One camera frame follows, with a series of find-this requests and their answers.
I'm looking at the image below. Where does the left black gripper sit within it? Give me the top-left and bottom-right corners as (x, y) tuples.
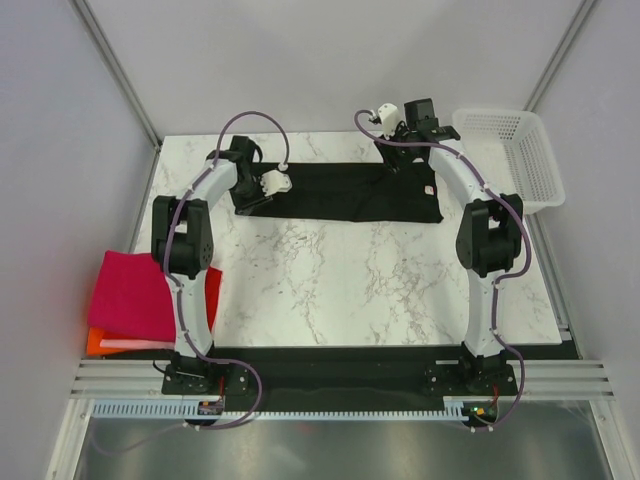
(229, 173), (273, 217)

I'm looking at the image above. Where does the black t shirt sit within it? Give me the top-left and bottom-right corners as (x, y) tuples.
(231, 162), (443, 224)

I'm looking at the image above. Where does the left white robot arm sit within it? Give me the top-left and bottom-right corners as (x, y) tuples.
(151, 135), (264, 396)

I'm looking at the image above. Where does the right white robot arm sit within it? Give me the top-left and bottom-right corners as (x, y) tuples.
(369, 99), (531, 395)

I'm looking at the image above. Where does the folded red t shirt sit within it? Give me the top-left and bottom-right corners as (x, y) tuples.
(205, 267), (222, 332)

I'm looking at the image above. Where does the white plastic basket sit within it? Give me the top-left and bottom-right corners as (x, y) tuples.
(452, 108), (566, 214)

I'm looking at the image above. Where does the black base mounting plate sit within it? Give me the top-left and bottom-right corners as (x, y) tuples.
(162, 345), (518, 396)

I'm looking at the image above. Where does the folded light pink t shirt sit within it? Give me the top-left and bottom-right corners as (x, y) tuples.
(100, 339), (174, 350)

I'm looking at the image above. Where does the folded orange t shirt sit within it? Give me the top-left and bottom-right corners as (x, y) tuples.
(86, 327), (142, 356)

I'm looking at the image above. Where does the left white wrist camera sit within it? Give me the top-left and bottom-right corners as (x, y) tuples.
(260, 169), (293, 197)

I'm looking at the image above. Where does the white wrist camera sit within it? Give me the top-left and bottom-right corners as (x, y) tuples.
(260, 169), (293, 197)
(369, 103), (403, 140)

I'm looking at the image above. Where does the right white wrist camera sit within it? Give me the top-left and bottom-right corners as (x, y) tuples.
(369, 103), (403, 140)

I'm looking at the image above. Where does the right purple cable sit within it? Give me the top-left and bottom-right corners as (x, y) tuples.
(353, 108), (532, 434)

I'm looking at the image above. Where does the purple cable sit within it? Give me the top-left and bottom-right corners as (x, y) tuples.
(353, 108), (532, 434)
(92, 110), (292, 456)

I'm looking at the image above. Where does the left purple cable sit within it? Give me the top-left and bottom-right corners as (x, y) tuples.
(92, 110), (292, 456)

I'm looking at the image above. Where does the aluminium frame rail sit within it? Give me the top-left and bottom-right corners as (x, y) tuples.
(71, 360), (614, 401)

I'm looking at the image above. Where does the white slotted cable duct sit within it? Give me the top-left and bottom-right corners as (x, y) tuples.
(92, 398), (497, 421)

